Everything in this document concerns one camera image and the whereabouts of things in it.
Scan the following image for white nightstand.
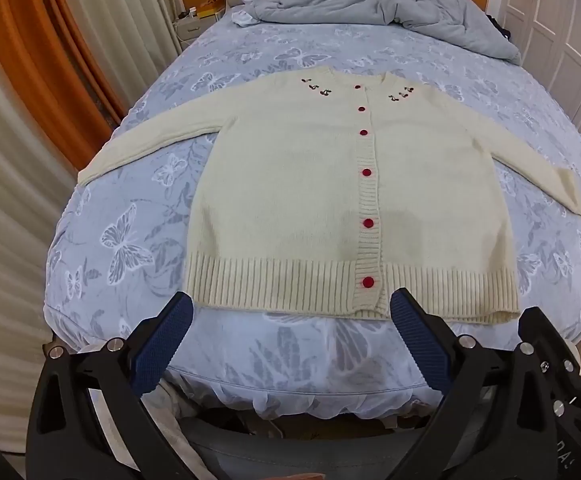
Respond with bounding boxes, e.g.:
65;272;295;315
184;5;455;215
173;10;227;52

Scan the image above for cream knit cardigan red buttons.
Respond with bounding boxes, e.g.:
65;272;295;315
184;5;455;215
78;66;581;322

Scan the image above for white wardrobe doors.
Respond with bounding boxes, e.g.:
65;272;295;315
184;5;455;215
499;0;581;128

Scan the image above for dark clothing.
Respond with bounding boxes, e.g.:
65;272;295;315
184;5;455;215
487;11;512;41

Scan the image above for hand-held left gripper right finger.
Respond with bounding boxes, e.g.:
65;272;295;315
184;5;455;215
389;287;562;480

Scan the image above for white crumpled cloth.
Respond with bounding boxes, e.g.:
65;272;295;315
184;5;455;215
230;7;262;29

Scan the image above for orange curtain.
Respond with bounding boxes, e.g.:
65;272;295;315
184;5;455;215
0;0;127;172

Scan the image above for grey quilted duvet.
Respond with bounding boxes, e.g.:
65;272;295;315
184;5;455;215
253;0;522;66

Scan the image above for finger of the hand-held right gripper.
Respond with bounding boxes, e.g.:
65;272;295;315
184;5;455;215
519;307;554;349

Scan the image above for bed with butterfly sheet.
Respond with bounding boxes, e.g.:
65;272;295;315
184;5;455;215
43;7;581;421

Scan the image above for beige curtain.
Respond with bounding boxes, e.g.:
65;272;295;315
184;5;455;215
0;0;184;461

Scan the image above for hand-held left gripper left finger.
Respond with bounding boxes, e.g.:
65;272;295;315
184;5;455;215
24;291;206;480

